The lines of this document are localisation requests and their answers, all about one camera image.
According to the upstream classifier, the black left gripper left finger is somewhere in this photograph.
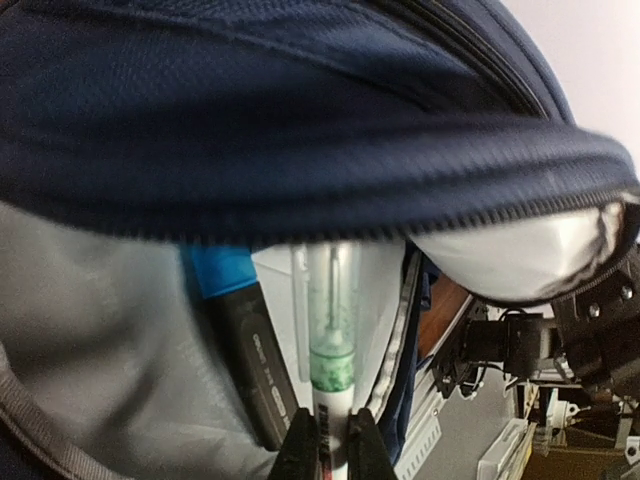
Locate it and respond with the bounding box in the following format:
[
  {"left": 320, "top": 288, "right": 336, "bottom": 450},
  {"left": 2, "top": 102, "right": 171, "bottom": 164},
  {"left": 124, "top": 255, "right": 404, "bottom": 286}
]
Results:
[{"left": 269, "top": 408, "right": 319, "bottom": 480}]

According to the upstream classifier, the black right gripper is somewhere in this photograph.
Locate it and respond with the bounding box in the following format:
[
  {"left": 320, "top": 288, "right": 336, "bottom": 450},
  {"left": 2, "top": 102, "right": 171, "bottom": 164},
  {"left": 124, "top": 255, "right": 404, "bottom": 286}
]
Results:
[{"left": 552, "top": 249, "right": 639, "bottom": 400}]

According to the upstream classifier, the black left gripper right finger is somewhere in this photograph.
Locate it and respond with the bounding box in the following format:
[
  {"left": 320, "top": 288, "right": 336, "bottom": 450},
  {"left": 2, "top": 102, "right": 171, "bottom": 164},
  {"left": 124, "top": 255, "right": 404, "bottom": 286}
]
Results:
[{"left": 347, "top": 408, "right": 395, "bottom": 480}]

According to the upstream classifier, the white marker pen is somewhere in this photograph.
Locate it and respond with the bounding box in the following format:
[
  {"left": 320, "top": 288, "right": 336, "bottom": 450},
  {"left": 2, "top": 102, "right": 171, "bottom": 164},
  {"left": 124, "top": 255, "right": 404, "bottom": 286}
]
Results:
[{"left": 307, "top": 242, "right": 361, "bottom": 479}]

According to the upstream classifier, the blue cap black marker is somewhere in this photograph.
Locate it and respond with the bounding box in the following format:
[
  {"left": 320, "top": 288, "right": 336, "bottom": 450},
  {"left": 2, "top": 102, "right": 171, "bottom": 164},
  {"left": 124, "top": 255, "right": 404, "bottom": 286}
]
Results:
[{"left": 181, "top": 246, "right": 298, "bottom": 451}]

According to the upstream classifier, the navy blue student backpack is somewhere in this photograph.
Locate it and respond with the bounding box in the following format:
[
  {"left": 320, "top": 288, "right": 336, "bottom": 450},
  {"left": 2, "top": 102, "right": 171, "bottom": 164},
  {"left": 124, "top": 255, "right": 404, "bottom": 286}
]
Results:
[{"left": 1, "top": 1, "right": 639, "bottom": 479}]

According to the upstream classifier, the white power adapter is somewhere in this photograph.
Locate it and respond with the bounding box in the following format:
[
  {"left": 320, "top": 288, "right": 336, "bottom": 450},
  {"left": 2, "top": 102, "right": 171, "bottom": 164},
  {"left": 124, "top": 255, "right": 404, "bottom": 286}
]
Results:
[{"left": 252, "top": 242, "right": 405, "bottom": 409}]

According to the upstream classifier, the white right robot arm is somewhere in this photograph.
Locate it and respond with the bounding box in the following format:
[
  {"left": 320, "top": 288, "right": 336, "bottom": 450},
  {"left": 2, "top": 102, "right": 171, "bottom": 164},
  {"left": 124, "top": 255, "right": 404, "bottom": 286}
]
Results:
[{"left": 460, "top": 246, "right": 639, "bottom": 400}]

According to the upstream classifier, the front aluminium rail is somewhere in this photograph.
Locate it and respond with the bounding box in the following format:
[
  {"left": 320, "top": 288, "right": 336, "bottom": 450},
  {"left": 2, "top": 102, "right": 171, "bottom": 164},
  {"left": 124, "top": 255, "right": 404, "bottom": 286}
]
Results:
[{"left": 395, "top": 369, "right": 445, "bottom": 480}]

